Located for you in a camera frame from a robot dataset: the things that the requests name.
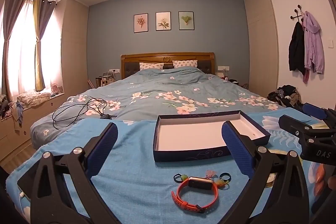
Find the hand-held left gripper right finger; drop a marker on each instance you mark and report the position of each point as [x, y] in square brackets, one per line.
[236, 148]

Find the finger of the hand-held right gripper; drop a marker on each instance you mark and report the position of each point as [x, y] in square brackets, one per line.
[291, 123]
[313, 109]

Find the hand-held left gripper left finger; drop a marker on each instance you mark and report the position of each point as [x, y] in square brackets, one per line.
[103, 149]

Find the dark blue shallow box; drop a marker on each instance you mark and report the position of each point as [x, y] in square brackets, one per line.
[194, 134]

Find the orange smartwatch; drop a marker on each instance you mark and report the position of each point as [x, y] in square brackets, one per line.
[200, 182]

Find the person's right hand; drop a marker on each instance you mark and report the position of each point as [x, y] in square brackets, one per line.
[330, 182]

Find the dark clothes pile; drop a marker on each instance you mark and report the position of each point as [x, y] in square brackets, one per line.
[284, 96]

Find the blue towel blanket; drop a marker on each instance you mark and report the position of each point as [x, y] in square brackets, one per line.
[131, 161]

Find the small green charm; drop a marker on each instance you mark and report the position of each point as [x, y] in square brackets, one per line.
[184, 177]

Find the black jacket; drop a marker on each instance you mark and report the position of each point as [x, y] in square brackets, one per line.
[296, 50]

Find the purple jacket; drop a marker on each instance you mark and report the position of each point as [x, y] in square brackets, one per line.
[313, 43]

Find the cluttered nightstand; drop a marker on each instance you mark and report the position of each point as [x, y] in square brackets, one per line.
[106, 79]

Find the window seat cabinet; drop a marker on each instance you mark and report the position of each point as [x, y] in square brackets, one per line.
[39, 115]

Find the small pink fan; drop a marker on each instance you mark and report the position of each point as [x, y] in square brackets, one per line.
[55, 88]

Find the beige wardrobe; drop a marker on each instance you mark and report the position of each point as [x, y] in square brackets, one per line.
[261, 43]
[74, 43]

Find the crumpled cream blanket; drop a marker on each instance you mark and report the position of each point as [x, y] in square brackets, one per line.
[32, 99]

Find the bed with floral duvet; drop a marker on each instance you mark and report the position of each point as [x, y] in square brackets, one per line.
[170, 87]

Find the dotted white pillow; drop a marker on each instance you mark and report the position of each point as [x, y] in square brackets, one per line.
[151, 66]
[185, 64]

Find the mixed clothes pile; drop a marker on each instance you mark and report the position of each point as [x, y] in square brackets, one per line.
[9, 108]

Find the wooden headboard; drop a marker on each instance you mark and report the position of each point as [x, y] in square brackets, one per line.
[168, 57]

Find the framed pink flower picture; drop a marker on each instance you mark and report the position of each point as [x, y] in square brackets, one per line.
[141, 22]

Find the grey and yellow curtain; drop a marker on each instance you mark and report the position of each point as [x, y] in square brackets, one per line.
[11, 16]
[42, 29]

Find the framed green leaf picture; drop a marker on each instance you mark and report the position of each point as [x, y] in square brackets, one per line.
[186, 20]

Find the framed white flower picture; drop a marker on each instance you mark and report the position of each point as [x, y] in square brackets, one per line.
[163, 21]

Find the white light switch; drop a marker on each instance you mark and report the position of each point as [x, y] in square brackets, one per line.
[328, 44]

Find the white wall socket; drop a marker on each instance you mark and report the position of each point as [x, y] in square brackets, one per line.
[114, 71]
[223, 68]

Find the black wall coat rack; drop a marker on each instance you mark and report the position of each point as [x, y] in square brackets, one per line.
[298, 12]

